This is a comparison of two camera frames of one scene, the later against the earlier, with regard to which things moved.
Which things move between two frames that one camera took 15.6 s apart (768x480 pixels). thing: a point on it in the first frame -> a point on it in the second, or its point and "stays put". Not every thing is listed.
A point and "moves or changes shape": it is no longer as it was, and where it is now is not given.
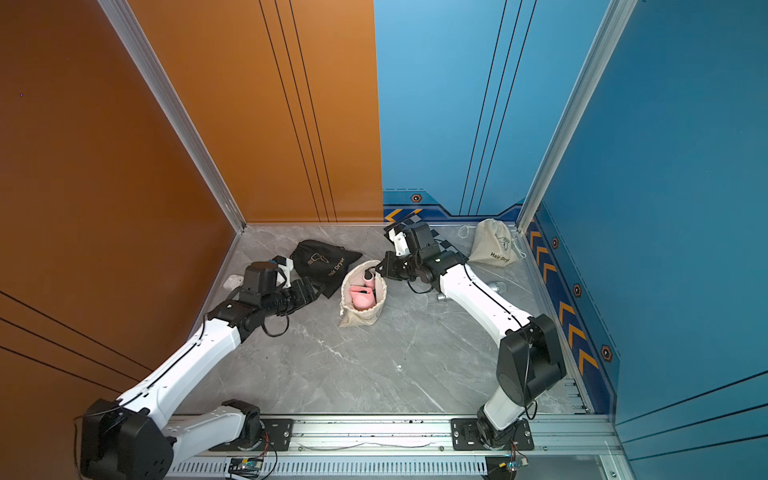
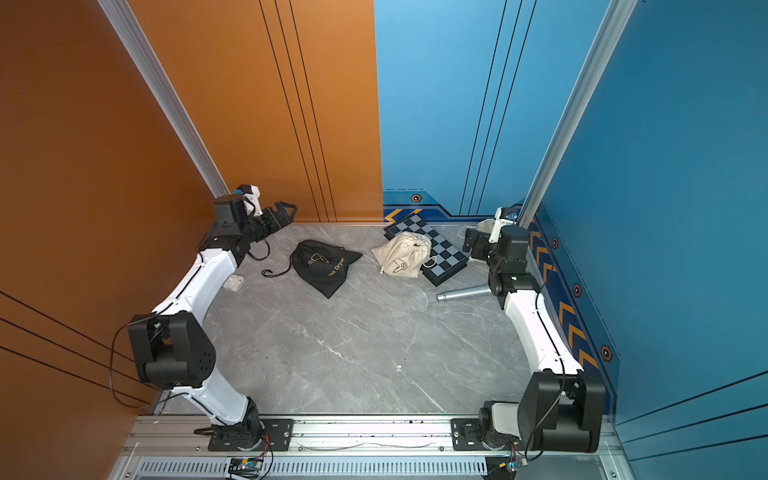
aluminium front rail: (559, 439) stays put
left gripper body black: (288, 299) -> (262, 227)
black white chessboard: (410, 220) stays put
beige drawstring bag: (351, 316) moves or changes shape
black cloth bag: (323, 263) stays put
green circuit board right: (512, 465) stays put
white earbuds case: (233, 281) stays put
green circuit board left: (245, 467) stays put
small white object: (285, 264) -> (251, 199)
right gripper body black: (404, 267) -> (484, 247)
